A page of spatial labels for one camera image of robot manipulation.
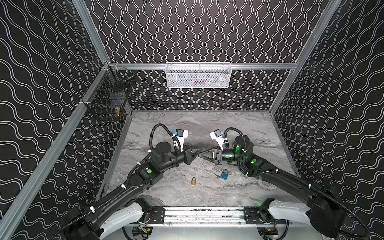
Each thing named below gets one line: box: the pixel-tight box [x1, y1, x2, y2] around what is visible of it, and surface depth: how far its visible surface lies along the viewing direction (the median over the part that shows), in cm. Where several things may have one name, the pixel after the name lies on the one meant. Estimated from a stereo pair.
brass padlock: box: [191, 177, 197, 186], surface depth 87 cm
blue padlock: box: [220, 169, 229, 181], surface depth 89 cm
